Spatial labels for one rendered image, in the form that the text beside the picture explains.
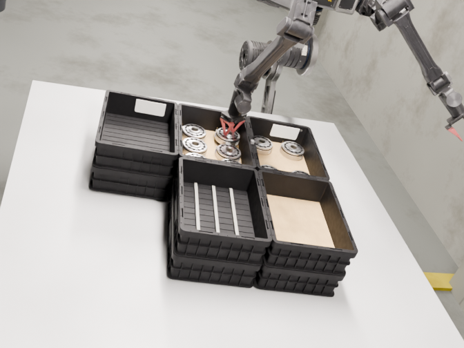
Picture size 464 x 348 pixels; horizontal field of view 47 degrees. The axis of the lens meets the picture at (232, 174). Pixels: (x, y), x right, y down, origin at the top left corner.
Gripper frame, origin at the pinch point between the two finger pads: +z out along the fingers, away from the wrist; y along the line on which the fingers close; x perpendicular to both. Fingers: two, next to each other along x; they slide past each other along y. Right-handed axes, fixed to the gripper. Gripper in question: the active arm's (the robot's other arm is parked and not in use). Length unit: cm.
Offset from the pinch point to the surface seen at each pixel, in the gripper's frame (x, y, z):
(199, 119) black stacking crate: 14.3, -2.8, 0.7
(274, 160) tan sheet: -19.8, 9.6, 5.9
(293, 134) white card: -15.8, 27.0, 0.0
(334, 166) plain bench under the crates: -30, 54, 18
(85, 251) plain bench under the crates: -8, -78, 20
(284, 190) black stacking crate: -36.6, -8.4, 3.5
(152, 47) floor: 215, 178, 81
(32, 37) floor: 265, 87, 82
